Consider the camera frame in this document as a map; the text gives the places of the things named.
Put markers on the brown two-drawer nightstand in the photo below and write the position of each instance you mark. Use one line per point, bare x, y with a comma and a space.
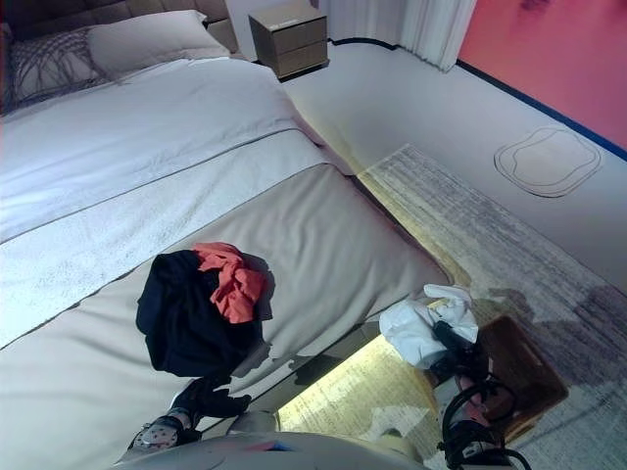
294, 44

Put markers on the grey striped area rug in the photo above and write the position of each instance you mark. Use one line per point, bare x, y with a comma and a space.
490, 235

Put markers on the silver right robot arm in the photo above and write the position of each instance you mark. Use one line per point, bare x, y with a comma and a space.
470, 440

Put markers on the white textured blanket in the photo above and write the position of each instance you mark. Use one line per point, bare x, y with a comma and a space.
122, 230

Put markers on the grey robot torso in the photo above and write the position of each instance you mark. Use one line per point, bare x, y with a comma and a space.
269, 453

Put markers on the black garment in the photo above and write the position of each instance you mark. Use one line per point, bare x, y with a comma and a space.
186, 318

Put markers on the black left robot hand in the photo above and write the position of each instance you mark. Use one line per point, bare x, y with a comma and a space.
210, 401

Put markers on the plain beige pillow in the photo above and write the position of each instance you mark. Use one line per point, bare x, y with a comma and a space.
157, 41

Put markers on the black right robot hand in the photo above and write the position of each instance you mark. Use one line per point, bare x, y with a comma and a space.
463, 364

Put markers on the brown wicker basket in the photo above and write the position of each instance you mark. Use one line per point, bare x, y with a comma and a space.
534, 377

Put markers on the white smooth duvet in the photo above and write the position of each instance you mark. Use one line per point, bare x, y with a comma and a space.
147, 127

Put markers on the large grey bed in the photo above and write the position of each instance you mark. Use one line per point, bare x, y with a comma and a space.
318, 362
318, 245

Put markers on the brown padded headboard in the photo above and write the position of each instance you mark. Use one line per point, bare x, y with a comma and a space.
122, 10

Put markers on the white garment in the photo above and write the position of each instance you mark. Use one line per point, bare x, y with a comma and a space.
411, 333

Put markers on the grey patterned pillow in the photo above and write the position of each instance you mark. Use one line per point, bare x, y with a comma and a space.
49, 68

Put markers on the white pleated curtain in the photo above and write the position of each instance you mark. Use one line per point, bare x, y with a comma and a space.
416, 24

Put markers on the red orange garment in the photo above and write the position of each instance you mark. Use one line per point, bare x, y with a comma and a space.
235, 289

